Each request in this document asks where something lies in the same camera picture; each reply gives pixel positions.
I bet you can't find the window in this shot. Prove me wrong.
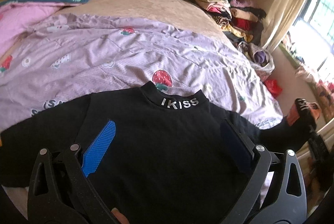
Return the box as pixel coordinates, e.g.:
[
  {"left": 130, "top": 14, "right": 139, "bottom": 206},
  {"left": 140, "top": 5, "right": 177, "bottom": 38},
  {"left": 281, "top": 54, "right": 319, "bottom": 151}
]
[{"left": 290, "top": 0, "right": 333, "bottom": 71}]

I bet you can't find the lilac strawberry print quilt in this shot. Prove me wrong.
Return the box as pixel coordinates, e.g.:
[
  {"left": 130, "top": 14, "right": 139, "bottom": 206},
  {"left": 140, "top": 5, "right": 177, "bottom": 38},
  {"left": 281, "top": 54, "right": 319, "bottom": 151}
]
[{"left": 1, "top": 14, "right": 282, "bottom": 130}]

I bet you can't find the red plastic bag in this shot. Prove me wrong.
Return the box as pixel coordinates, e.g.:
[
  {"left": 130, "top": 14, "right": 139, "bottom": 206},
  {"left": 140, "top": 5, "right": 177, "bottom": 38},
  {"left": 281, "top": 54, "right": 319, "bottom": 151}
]
[{"left": 264, "top": 79, "right": 282, "bottom": 99}]

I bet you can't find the pink quilt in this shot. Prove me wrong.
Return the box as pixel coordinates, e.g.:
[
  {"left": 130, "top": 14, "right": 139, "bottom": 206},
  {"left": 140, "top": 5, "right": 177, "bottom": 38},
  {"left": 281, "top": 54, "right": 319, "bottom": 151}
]
[{"left": 1, "top": 2, "right": 65, "bottom": 57}]

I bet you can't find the pile of folded clothes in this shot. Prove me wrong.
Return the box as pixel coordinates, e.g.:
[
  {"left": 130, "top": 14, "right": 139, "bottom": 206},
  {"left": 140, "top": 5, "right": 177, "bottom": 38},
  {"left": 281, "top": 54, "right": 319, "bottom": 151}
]
[{"left": 195, "top": 0, "right": 267, "bottom": 46}]

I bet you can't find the clutter on windowsill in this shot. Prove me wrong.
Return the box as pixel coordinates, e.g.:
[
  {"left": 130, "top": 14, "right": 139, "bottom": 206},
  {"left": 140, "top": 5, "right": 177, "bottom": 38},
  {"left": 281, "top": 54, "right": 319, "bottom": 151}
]
[{"left": 278, "top": 32, "right": 333, "bottom": 122}]

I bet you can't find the black IKISS sweater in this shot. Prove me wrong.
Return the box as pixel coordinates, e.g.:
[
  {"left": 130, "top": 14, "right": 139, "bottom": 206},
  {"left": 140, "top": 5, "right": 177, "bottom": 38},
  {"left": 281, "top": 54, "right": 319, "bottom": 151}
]
[{"left": 1, "top": 82, "right": 309, "bottom": 223}]

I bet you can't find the purple cloth bundle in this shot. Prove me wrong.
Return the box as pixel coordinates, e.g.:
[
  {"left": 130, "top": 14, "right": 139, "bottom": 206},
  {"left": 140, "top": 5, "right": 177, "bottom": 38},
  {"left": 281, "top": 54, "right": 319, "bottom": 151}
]
[{"left": 237, "top": 41, "right": 275, "bottom": 82}]

